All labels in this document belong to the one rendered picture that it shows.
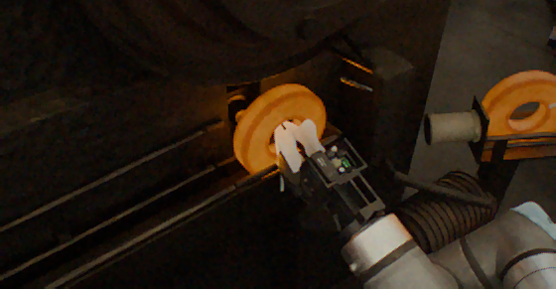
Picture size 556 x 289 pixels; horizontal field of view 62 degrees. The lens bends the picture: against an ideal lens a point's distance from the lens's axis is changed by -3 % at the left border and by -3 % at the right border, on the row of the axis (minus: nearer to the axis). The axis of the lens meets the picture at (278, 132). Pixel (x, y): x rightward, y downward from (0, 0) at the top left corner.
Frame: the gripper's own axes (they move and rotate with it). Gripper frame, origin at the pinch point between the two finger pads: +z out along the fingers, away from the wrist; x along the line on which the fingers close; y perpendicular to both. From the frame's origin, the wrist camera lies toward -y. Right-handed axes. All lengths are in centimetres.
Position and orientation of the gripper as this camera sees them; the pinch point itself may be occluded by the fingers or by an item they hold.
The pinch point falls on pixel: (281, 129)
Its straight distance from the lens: 74.3
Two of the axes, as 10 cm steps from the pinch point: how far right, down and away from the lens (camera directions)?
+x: -8.2, 3.7, -4.3
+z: -5.4, -7.4, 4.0
